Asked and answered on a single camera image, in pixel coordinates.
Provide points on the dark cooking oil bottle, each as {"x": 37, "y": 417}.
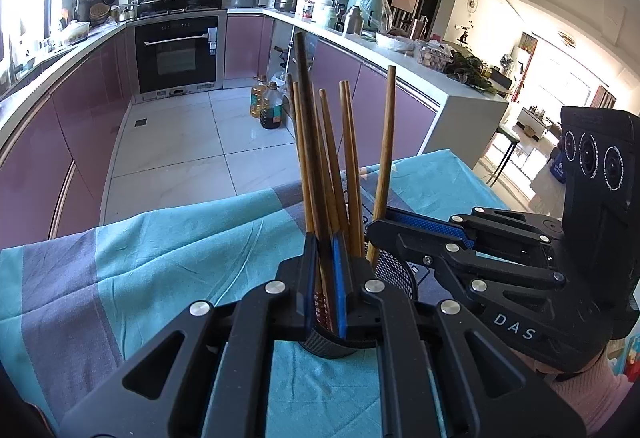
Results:
{"x": 271, "y": 110}

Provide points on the green leafy vegetables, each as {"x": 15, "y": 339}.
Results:
{"x": 470, "y": 70}

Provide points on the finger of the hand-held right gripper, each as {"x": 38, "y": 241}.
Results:
{"x": 430, "y": 228}
{"x": 400, "y": 243}

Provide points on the white casserole pot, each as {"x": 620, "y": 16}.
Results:
{"x": 75, "y": 32}

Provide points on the teal and grey tablecloth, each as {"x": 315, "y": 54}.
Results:
{"x": 175, "y": 258}

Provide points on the person's right forearm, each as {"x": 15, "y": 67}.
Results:
{"x": 595, "y": 398}

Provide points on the wicker basket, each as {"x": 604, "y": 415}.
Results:
{"x": 100, "y": 12}

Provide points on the steel thermos bottle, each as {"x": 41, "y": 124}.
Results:
{"x": 352, "y": 20}

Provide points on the dark dining chair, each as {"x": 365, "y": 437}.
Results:
{"x": 502, "y": 80}

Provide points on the dark floral-ended wooden chopstick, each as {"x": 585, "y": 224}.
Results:
{"x": 310, "y": 143}

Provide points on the wall clock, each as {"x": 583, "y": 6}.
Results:
{"x": 472, "y": 3}

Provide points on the green-seated stool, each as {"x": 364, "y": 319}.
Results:
{"x": 506, "y": 133}

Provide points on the white bowl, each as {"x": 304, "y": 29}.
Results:
{"x": 395, "y": 41}

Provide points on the yellow cooking oil bottle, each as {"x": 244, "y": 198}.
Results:
{"x": 257, "y": 100}

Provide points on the clear plastic food container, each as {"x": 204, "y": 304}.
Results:
{"x": 432, "y": 55}

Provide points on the black lidded wok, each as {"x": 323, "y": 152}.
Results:
{"x": 202, "y": 0}
{"x": 156, "y": 2}

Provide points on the black mesh holder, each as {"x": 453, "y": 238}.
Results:
{"x": 400, "y": 280}

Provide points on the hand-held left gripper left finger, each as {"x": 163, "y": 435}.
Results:
{"x": 307, "y": 288}

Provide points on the pink kitchen base cabinets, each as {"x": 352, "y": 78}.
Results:
{"x": 410, "y": 118}
{"x": 75, "y": 118}

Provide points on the black built-in oven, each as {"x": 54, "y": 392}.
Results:
{"x": 177, "y": 55}

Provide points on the bunch of wooden chopsticks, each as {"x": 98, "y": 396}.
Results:
{"x": 351, "y": 168}

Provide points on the teal appliance under plastic cover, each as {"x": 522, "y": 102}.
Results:
{"x": 370, "y": 8}

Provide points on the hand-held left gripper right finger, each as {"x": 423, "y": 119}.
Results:
{"x": 341, "y": 288}

